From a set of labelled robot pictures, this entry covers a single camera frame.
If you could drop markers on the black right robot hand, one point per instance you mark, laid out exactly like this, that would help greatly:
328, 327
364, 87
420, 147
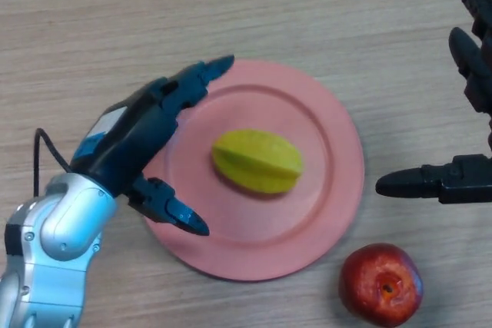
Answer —
471, 78

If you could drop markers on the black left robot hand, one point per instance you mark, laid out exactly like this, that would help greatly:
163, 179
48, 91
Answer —
130, 140

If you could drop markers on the yellow starfruit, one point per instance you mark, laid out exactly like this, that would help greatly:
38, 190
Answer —
257, 163

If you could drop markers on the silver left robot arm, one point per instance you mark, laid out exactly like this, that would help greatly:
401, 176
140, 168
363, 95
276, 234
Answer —
50, 243

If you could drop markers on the pink round plate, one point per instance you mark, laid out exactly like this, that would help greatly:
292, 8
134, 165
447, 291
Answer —
292, 228

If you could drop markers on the red apple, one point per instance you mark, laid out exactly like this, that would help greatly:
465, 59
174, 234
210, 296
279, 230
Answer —
381, 285

